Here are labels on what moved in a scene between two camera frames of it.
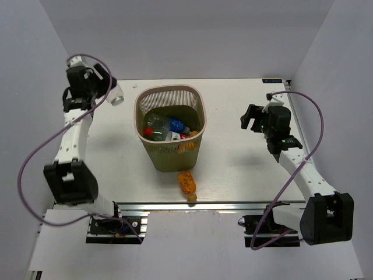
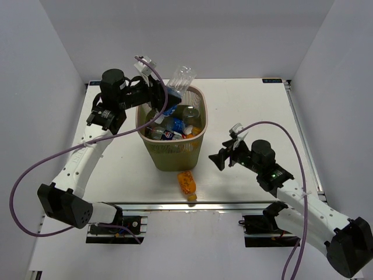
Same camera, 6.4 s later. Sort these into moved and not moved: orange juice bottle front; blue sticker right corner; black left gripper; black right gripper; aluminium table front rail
Moved: black left gripper; black right gripper
Not moved: orange juice bottle front; blue sticker right corner; aluminium table front rail
